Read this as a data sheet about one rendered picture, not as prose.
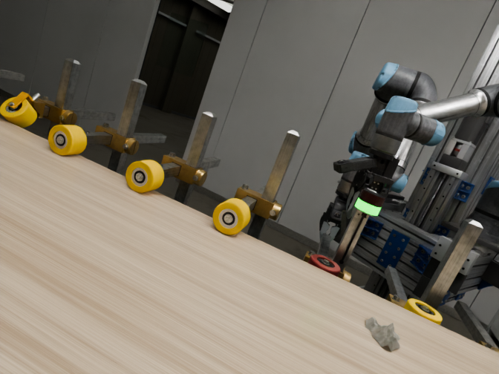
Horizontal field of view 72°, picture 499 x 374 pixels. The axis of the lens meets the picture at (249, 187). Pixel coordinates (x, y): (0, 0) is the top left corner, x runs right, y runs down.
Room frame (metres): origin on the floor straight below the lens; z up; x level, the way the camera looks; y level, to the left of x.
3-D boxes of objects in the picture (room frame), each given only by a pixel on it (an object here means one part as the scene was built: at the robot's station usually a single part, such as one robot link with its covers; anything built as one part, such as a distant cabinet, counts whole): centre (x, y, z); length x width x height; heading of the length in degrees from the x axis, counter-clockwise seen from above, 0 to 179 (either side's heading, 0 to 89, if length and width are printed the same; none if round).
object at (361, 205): (0.86, -0.30, 1.07); 0.06 x 0.06 x 0.02
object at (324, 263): (0.81, -0.25, 0.85); 0.08 x 0.08 x 0.11
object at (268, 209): (0.96, -0.04, 0.94); 0.13 x 0.06 x 0.05; 78
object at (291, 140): (0.95, -0.06, 0.94); 0.03 x 0.03 x 0.48; 78
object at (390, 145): (0.99, -0.31, 1.23); 0.08 x 0.08 x 0.05
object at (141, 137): (1.13, 0.45, 0.95); 0.50 x 0.04 x 0.04; 168
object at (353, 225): (0.90, -0.31, 0.87); 0.03 x 0.03 x 0.48; 78
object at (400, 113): (0.99, -0.31, 1.31); 0.09 x 0.08 x 0.11; 112
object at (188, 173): (1.01, 0.20, 0.94); 0.13 x 0.06 x 0.05; 78
